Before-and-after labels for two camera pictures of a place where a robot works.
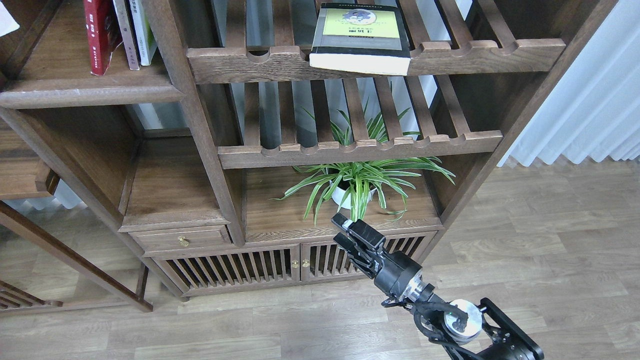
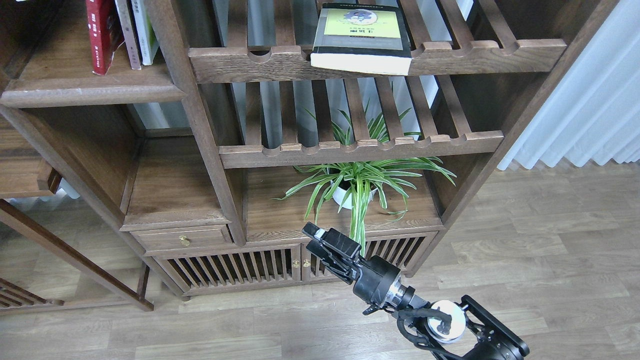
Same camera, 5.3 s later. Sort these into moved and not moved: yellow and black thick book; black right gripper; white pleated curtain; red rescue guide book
Moved: black right gripper
Not moved: yellow and black thick book; red rescue guide book; white pleated curtain
